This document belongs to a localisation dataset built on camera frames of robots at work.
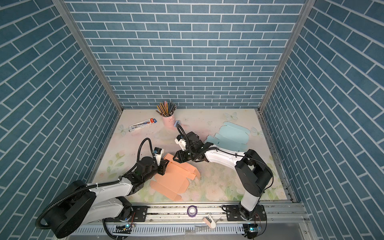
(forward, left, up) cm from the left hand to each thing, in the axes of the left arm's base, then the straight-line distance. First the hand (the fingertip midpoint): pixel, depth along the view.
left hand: (168, 160), depth 87 cm
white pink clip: (-30, -23, -2) cm, 38 cm away
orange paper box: (-10, -4, -5) cm, 12 cm away
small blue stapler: (+32, -3, -3) cm, 33 cm away
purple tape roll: (-27, -13, -4) cm, 31 cm away
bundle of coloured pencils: (+36, +5, +7) cm, 37 cm away
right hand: (-1, -4, +5) cm, 6 cm away
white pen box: (+30, +23, -3) cm, 38 cm away
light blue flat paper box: (+18, -42, -4) cm, 46 cm away
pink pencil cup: (+29, +3, +1) cm, 29 cm away
